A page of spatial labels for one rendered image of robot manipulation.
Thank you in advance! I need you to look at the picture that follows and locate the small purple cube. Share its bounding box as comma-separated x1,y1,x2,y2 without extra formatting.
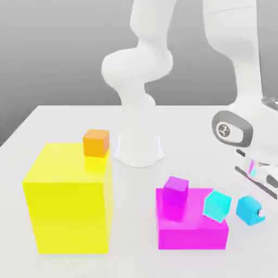
162,176,189,223

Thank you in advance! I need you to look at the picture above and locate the large magenta box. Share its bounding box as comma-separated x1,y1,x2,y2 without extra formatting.
155,187,230,250

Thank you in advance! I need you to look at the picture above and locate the small blue cube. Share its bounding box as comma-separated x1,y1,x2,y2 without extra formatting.
236,195,266,227

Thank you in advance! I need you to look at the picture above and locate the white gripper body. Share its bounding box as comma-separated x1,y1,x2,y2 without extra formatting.
234,165,278,204

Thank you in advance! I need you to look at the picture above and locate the small cyan cube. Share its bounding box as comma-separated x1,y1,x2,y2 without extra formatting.
203,190,232,224

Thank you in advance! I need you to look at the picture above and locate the small orange cube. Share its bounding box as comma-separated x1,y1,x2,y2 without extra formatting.
82,129,110,157

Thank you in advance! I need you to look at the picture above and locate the large yellow box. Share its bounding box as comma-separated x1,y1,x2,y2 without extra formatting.
22,142,114,255

